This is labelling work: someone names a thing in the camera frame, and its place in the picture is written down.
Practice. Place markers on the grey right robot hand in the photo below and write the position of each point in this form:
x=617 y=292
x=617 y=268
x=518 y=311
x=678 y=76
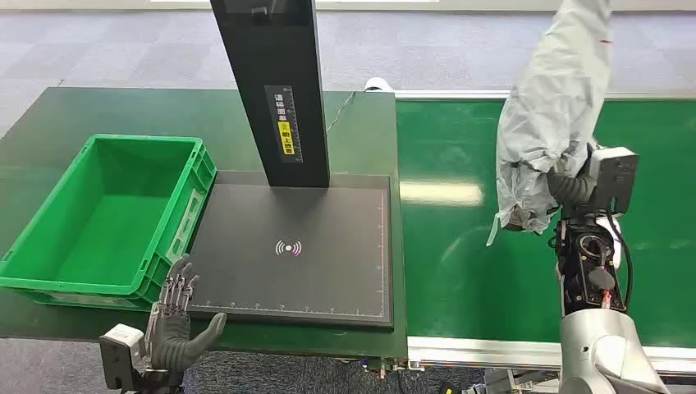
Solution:
x=568 y=187

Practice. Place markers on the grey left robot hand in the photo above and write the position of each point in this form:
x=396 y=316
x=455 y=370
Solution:
x=169 y=342

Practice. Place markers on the grey plastic mailer package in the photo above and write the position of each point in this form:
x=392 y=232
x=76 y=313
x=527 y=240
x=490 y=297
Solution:
x=549 y=109

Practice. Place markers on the green plastic basket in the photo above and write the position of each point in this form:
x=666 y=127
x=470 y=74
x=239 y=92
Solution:
x=108 y=217

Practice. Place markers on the green conveyor belt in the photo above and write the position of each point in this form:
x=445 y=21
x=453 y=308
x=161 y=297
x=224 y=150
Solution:
x=478 y=272

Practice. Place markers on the white round roller cap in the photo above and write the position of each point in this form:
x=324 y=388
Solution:
x=378 y=84

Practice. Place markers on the yellow and white column label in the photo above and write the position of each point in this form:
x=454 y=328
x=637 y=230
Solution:
x=285 y=128

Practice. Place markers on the black scanner column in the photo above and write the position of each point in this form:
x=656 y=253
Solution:
x=277 y=54

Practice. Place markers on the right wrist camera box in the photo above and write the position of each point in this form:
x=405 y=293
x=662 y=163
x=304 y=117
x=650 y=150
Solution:
x=614 y=176

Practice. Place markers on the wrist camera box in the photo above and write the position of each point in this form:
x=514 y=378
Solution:
x=614 y=176
x=119 y=353

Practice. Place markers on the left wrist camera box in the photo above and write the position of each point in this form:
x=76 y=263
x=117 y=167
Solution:
x=119 y=353

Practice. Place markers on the aluminium conveyor frame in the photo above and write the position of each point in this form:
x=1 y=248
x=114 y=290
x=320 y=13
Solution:
x=489 y=350

